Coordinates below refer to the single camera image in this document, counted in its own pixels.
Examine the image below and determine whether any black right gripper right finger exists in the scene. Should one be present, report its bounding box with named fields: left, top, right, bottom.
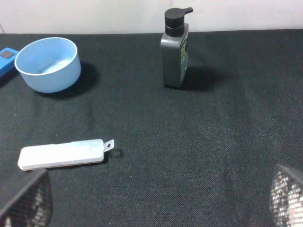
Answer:
left=269, top=164, right=303, bottom=227

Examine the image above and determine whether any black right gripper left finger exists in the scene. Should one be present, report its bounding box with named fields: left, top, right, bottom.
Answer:
left=0, top=169, right=52, bottom=227

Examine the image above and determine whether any blue box with screen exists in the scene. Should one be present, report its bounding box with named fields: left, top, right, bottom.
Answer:
left=0, top=47, right=19, bottom=78

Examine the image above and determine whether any translucent white plastic case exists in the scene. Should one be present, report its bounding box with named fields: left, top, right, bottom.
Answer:
left=18, top=139, right=115, bottom=171

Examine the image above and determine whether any black tablecloth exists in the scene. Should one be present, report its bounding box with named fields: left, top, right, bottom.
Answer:
left=0, top=30, right=303, bottom=227

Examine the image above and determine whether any light blue bowl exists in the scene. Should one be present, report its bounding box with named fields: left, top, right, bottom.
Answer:
left=14, top=37, right=81, bottom=93

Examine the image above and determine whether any grey pump bottle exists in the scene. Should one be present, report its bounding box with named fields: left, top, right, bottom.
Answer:
left=160, top=7, right=194, bottom=88

